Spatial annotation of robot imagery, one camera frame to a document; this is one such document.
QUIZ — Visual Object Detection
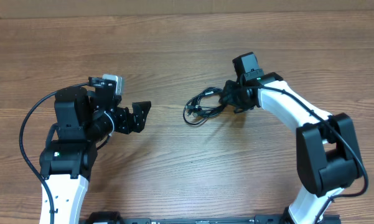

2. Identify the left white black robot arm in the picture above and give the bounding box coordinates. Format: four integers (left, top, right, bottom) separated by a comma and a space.
39, 86, 151, 223

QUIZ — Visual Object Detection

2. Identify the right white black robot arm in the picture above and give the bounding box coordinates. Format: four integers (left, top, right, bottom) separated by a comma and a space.
220, 52, 369, 223

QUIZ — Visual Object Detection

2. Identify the black USB cable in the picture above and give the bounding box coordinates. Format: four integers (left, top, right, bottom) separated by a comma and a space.
182, 86, 228, 126

